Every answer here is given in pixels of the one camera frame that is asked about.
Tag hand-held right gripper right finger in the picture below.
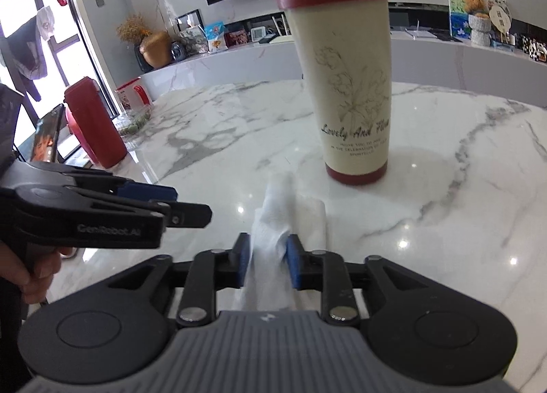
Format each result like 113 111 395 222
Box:
285 234 434 327

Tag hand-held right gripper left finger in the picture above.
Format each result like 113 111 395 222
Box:
100 233 251 329

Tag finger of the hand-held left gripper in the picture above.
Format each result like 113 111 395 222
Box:
85 170 178 203
146 200 213 230

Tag white paper towel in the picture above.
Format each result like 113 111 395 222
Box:
233 171 329 313

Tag cream tumbler cup red lid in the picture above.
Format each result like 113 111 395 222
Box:
276 0 393 185

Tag clear container with red lid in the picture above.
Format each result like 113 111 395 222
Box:
115 77 151 114

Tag person's left hand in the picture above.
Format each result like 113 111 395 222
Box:
0 247 76 305

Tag green food in clear tray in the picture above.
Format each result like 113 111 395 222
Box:
117 106 151 137

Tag red bottle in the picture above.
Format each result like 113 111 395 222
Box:
64 77 128 169

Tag dark flower vase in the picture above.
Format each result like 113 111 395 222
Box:
134 42 149 73

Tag gold vase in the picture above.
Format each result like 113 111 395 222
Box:
140 31 172 69

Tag clear wrapped package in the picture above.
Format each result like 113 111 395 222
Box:
182 25 210 56

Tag dried flower bouquet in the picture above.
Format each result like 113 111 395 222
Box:
117 13 151 44

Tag dark hanging clothes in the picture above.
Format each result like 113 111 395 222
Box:
0 19 54 101

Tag blue snack bag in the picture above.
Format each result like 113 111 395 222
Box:
204 22 227 54

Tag black framed glass door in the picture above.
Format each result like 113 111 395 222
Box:
0 0 120 163

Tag red box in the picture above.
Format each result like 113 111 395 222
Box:
224 29 249 47

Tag white hanging cloth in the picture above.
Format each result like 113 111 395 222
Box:
36 6 57 41

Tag white router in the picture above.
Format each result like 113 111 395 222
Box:
268 12 295 42

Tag white marble television console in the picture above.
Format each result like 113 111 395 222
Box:
139 2 547 94

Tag flower painting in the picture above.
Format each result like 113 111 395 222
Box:
447 0 473 37

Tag brown teddy bear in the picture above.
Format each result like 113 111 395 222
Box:
464 0 492 17

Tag row of small figurines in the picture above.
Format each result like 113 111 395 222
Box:
517 34 547 62

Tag round white fan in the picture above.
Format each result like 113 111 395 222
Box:
487 0 512 44

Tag black picture frame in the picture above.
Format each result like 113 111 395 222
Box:
176 9 203 32

